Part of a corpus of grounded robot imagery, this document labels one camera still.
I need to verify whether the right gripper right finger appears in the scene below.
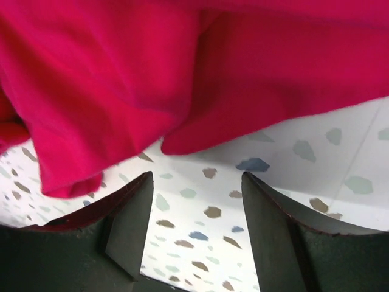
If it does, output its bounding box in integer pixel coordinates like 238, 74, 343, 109
241, 172, 388, 292

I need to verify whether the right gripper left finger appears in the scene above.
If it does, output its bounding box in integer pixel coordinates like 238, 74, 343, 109
1, 172, 173, 292

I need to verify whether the pink t shirt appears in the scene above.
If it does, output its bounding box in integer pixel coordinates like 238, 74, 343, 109
1, 1, 388, 198

